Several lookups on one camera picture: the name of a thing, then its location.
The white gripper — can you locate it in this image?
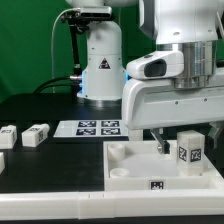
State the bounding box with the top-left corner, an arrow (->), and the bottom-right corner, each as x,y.
122,71 -> 224,154

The white square tabletop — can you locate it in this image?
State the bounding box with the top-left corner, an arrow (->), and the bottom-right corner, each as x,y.
103,140 -> 224,191

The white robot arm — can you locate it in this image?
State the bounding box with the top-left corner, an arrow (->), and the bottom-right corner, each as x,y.
66,0 -> 224,153

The white L-shaped fence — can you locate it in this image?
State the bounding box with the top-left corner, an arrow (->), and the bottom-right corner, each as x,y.
0,173 -> 224,221

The white marker sheet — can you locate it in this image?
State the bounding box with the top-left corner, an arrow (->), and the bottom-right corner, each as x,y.
54,120 -> 128,138

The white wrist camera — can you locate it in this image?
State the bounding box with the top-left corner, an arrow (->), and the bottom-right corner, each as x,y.
126,50 -> 184,80

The black cable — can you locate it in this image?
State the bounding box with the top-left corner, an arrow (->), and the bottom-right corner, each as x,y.
33,74 -> 83,94

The grey cable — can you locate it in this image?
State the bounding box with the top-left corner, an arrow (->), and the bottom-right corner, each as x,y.
50,8 -> 82,94

